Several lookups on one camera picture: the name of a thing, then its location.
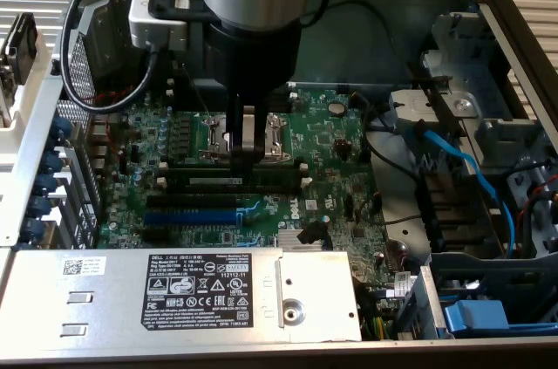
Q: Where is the black hard disk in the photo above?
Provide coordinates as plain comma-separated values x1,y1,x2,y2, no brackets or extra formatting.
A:
0,12,39,98

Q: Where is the blue flat wire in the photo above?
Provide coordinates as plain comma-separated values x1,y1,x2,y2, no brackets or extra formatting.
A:
401,120,520,256

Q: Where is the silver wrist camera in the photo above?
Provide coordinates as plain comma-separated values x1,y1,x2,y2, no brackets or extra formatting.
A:
127,0,219,55

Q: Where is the blue slot retention clip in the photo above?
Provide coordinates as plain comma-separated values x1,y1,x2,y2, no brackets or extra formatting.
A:
43,148,66,174
28,194,53,220
34,172,60,195
19,216,47,243
50,115,73,141

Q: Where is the green RAM stick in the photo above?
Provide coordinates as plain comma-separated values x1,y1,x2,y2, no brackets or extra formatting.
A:
165,167,303,188

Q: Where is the silver power supply unit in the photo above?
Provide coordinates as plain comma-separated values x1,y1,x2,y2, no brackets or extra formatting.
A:
0,249,364,344

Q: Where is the grey metal PC case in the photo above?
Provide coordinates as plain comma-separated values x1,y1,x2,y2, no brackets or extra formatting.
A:
0,0,558,369

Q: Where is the blue expansion slot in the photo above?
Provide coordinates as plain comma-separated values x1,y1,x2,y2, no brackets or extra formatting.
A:
142,209,240,227

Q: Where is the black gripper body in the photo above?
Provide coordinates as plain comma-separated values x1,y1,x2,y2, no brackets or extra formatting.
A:
204,22,303,99

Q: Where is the metal CPU socket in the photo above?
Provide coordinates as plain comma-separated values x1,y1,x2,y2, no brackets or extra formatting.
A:
198,111,296,165

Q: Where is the black camera cable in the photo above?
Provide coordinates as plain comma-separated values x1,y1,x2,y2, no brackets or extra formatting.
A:
59,0,160,116

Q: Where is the thin red wire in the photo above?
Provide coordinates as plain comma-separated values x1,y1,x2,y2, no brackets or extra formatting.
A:
69,85,136,156

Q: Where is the grey metal disk bay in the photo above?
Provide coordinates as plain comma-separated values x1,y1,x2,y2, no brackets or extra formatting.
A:
387,10,558,256

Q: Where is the green Dell motherboard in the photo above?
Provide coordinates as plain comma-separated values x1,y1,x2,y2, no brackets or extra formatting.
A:
93,87,393,300

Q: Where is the dark grey drive cage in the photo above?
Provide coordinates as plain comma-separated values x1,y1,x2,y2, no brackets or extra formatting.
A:
405,250,558,339

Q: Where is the black wire plug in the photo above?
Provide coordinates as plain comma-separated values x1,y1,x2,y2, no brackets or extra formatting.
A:
296,221,329,244

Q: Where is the short black expansion slot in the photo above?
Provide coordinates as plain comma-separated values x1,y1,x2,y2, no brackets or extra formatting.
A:
139,228,172,244

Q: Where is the long black expansion slot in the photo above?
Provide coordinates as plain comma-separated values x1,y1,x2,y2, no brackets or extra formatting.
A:
146,194,239,212

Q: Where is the black power wire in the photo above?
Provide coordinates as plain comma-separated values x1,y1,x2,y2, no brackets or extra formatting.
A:
348,92,422,182

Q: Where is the blue plastic latch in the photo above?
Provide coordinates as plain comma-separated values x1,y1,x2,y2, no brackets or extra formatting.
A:
442,298,511,338

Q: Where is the white parts rack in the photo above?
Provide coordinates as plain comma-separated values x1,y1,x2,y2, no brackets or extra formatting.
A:
0,15,58,169

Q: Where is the small silver heat sink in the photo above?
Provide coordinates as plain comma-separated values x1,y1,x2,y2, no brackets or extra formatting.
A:
277,229,309,251

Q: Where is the black RAM slot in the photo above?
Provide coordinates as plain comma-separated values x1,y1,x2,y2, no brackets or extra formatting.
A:
167,92,302,113
159,160,306,174
167,79,300,99
155,175,311,195

